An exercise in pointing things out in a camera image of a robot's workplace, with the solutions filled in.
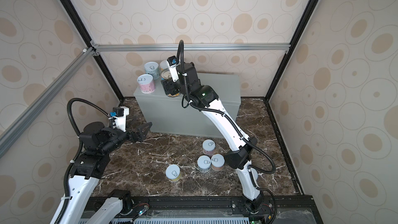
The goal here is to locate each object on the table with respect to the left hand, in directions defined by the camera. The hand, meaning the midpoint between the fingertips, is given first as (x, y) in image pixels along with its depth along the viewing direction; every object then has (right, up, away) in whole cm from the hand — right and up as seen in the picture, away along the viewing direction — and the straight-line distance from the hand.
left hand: (146, 120), depth 65 cm
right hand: (+9, +19, +5) cm, 22 cm away
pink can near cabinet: (+27, -17, +24) cm, 40 cm away
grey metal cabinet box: (+3, +1, +25) cm, 25 cm away
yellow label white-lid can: (+8, -28, +14) cm, 32 cm away
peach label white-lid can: (+32, -23, +17) cm, 43 cm away
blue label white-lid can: (+24, -24, +17) cm, 38 cm away
